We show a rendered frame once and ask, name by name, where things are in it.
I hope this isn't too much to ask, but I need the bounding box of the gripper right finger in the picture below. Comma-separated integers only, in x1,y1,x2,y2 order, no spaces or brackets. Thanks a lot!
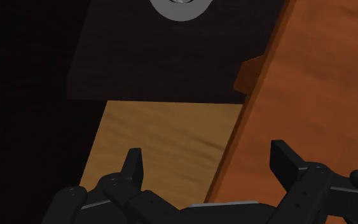
265,139,358,224

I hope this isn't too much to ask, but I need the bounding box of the dark robot stand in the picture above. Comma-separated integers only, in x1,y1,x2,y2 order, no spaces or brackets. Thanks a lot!
66,0,287,105

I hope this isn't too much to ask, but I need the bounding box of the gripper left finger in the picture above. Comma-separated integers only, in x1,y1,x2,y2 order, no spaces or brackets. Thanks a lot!
41,147,151,224

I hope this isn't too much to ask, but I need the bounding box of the orange wooden furniture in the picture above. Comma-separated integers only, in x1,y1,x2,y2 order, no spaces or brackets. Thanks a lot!
203,0,358,224

